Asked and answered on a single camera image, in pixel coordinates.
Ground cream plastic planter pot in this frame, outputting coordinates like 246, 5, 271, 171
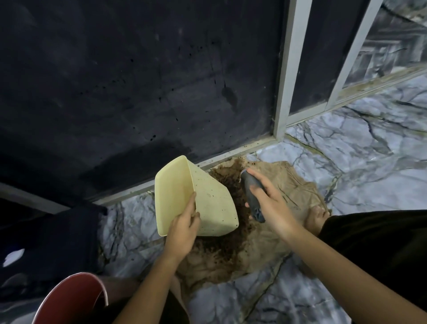
154, 155, 240, 237

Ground black bag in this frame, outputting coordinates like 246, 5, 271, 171
0, 198, 108, 302

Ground grey handled garden trowel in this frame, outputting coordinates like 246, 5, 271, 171
240, 170, 266, 224

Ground person's left hand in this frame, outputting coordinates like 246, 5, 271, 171
163, 192, 201, 264

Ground person's left forearm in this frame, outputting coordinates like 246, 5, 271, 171
113, 253, 183, 324

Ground person's right hand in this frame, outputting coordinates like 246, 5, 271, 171
245, 168, 301, 240

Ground pile of brown soil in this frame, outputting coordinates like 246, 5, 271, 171
189, 160, 258, 265

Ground person's black shorts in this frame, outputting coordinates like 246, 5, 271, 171
318, 210, 427, 315

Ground person's right forearm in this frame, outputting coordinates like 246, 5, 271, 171
283, 226, 427, 324

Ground brown burlap cloth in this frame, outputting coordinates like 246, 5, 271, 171
173, 157, 331, 292

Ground red plastic bucket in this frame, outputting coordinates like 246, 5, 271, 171
32, 272, 109, 324

